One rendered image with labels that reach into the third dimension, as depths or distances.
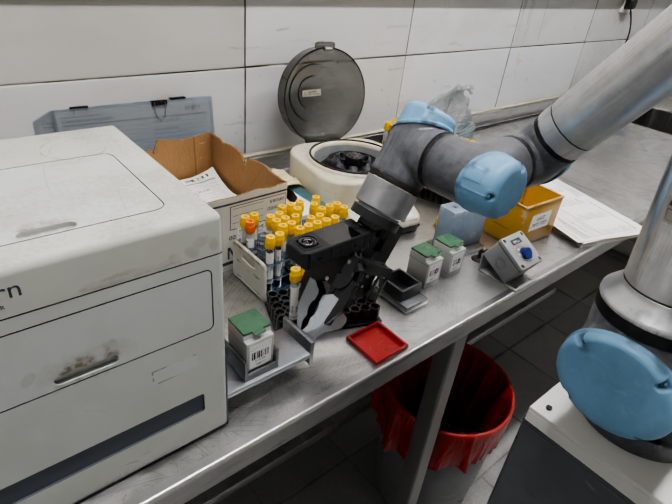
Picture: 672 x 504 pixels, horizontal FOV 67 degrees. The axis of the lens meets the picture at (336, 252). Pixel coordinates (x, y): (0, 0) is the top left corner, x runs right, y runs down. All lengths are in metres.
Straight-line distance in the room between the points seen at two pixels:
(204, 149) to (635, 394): 0.90
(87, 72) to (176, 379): 0.67
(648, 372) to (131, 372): 0.47
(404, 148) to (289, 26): 0.66
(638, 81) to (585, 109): 0.06
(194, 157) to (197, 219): 0.66
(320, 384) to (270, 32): 0.80
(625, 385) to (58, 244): 0.50
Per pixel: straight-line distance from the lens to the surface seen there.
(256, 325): 0.65
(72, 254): 0.45
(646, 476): 0.75
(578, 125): 0.68
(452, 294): 0.95
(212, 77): 1.19
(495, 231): 1.16
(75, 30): 1.07
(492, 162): 0.61
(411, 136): 0.67
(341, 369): 0.75
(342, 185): 1.02
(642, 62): 0.64
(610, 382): 0.55
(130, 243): 0.46
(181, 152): 1.12
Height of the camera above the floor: 1.40
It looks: 32 degrees down
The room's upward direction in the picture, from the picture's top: 6 degrees clockwise
